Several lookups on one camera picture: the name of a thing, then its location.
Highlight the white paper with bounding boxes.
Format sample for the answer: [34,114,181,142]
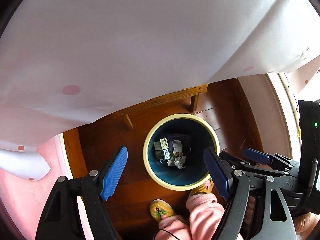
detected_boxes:
[167,156,186,169]

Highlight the purple plastic bag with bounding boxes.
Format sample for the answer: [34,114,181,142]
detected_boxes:
[165,134,191,153]

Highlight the round cream trash bin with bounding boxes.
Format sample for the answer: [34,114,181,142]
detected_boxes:
[143,114,220,191]

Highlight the person's right hand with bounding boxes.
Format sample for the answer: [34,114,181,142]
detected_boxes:
[293,212,319,239]

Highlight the right yellow embroidered slipper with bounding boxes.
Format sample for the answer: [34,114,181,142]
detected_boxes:
[189,177,214,196]

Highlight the yellow embroidered slipper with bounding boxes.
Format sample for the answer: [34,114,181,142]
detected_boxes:
[189,177,214,196]
[149,199,176,223]

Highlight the pink trouser legs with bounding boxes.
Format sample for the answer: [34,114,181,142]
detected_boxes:
[155,193,225,239]

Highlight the dark green carton box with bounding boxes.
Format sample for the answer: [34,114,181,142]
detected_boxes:
[154,141,164,160]

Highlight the left yellow embroidered slipper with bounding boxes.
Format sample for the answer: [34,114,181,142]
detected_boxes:
[149,199,176,223]

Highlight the white green medicine box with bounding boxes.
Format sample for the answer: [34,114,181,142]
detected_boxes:
[159,138,170,161]

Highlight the cartoon patterned tablecloth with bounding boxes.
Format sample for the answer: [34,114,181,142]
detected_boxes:
[1,0,319,181]

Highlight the black cable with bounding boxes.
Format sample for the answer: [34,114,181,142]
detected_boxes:
[152,228,181,240]

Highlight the wooden table frame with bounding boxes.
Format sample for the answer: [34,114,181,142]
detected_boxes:
[114,84,208,129]

